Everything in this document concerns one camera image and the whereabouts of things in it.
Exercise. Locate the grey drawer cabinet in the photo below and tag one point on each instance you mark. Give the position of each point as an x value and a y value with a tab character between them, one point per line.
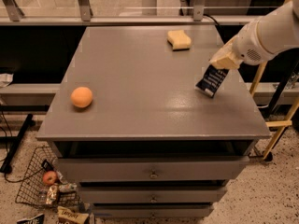
145	105

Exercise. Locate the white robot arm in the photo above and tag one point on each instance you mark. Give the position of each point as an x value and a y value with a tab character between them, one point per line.
261	40

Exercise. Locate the dark blue rxbar wrapper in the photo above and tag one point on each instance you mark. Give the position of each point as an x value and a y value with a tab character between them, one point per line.
211	80

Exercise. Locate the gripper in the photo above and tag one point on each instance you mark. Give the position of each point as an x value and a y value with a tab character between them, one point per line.
248	48

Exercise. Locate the red apple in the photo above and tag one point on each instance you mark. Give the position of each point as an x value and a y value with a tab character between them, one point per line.
49	178

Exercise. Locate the black wire basket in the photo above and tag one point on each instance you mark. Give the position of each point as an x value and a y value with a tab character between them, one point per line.
33	191

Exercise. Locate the yellow chip bag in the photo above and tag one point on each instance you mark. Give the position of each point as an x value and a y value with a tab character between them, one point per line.
67	216

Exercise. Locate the bottom drawer front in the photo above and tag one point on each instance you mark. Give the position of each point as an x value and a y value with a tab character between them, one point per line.
159	211

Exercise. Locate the orange fruit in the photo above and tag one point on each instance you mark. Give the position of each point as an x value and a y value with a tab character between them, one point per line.
81	97

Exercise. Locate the shiny snack packet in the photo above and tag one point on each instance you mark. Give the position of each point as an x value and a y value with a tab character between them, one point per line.
52	194

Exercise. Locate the black metal stand leg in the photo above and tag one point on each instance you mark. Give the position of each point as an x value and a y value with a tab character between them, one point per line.
15	142

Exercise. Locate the yellow sponge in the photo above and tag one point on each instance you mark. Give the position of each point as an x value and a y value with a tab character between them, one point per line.
179	40

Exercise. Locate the drawer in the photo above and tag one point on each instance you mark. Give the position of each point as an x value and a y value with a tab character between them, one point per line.
159	211
150	170
152	194

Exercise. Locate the top drawer front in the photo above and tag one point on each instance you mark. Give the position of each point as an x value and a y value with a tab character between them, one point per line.
150	170

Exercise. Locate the dark snack bag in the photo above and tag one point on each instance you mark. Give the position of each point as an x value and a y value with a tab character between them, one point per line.
39	219

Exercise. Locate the middle drawer front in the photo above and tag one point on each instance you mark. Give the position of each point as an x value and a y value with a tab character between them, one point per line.
152	194

